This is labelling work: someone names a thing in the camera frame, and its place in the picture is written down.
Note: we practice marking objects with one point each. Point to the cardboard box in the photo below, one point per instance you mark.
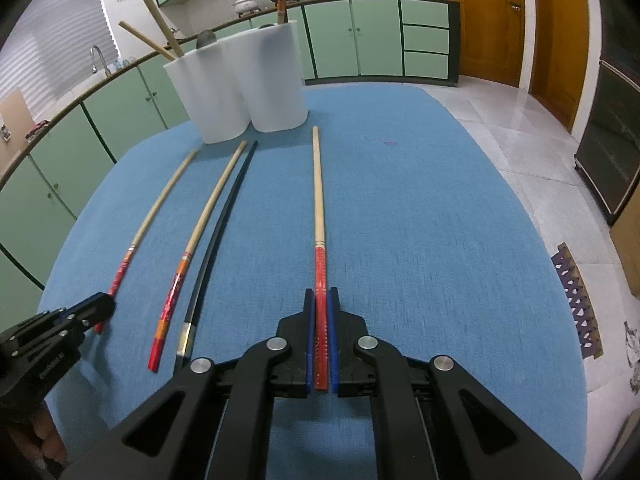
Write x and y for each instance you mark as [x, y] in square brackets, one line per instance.
[630, 250]

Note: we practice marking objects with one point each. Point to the black glass-front cabinet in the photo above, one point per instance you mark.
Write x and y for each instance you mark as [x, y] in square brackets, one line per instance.
[615, 135]

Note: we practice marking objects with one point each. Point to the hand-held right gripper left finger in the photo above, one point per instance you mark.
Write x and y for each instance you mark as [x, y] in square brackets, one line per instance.
[310, 340]

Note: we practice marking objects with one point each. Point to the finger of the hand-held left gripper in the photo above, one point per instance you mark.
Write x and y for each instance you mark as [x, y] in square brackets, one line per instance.
[95, 316]
[87, 303]

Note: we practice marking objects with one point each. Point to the red cloth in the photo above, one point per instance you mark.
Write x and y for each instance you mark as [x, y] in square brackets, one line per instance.
[37, 129]

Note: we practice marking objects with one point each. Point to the person's left hand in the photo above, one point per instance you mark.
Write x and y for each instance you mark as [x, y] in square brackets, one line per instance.
[47, 435]

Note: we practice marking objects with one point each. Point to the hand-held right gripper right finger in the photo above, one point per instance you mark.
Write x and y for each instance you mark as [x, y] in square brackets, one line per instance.
[333, 340]

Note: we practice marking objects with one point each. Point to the green base cabinets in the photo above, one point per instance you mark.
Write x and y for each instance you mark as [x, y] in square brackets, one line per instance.
[375, 35]

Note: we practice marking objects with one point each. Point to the plain bamboo chopstick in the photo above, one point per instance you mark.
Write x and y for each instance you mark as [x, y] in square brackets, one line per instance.
[145, 40]
[160, 20]

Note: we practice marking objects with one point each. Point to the white two-compartment utensil holder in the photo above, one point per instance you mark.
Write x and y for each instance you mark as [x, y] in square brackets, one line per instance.
[270, 85]

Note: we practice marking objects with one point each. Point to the dark chopstick with silver end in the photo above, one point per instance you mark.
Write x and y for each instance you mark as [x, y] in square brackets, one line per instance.
[185, 342]

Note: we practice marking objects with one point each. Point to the bottles beside sink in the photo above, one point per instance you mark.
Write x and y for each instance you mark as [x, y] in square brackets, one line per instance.
[125, 61]

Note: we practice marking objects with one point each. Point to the metal sink faucet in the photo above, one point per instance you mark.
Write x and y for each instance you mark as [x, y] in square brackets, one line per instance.
[107, 69]

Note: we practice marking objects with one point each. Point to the white window blind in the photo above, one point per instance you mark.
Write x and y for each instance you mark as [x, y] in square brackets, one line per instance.
[50, 20]

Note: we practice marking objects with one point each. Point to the plain wooden door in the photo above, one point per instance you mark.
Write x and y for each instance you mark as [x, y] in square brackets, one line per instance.
[555, 35]

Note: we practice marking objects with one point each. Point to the brown cardboard board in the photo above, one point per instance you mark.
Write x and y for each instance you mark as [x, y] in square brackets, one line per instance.
[12, 110]

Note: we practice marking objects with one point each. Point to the white cooking pot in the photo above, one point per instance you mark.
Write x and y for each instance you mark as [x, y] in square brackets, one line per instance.
[246, 6]

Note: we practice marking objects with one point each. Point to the blue table mat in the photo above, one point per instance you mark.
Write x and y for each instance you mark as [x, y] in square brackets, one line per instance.
[425, 235]

